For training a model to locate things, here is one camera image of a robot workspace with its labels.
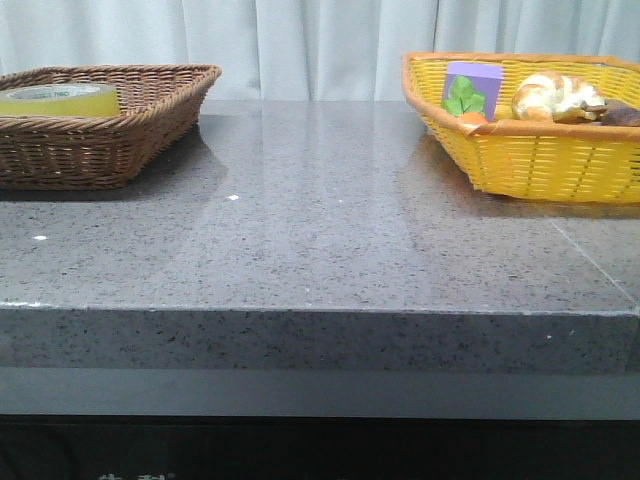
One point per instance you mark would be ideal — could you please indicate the yellow packing tape roll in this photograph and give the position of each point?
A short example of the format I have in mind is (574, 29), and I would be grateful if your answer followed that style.
(85, 100)

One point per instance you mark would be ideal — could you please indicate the white curtain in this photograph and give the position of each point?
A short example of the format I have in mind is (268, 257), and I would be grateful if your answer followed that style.
(306, 50)

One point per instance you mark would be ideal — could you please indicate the toy carrot with green leaves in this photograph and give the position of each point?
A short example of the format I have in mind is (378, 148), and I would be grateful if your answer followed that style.
(465, 102)

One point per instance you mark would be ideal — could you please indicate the brown wicker basket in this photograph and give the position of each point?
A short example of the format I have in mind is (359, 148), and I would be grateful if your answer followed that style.
(159, 104)

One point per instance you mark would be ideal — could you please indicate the purple box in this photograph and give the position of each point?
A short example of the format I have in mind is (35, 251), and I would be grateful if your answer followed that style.
(485, 77)

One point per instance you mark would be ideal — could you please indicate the toy croissant bread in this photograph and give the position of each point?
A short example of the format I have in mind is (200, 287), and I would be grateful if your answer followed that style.
(550, 96)

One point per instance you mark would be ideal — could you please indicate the yellow woven basket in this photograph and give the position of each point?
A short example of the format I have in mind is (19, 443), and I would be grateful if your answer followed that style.
(530, 160)

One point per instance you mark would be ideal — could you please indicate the dark brown toy pastry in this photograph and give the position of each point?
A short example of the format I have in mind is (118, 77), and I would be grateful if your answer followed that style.
(618, 113)

